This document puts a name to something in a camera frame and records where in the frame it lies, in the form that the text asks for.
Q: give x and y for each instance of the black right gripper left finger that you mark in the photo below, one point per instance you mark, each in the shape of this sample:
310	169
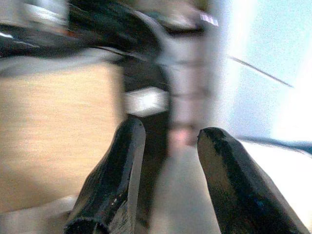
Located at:
109	185

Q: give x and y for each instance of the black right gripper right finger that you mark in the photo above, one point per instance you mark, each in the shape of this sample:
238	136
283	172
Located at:
234	185

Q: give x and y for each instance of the black clothing pile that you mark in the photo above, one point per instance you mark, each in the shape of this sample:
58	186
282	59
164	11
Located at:
92	29

